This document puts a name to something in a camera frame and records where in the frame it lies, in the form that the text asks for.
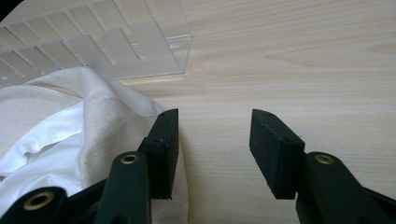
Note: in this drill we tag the clear acrylic divider organizer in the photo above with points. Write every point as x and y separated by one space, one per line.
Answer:
149 46

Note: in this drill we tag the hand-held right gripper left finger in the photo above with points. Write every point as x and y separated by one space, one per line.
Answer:
162 155

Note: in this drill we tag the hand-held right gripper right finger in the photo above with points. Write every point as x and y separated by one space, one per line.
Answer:
274 155

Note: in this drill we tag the beige canvas bag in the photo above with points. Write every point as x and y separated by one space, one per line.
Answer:
109 124

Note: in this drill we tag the white cloth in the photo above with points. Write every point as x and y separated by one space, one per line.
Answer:
46 161

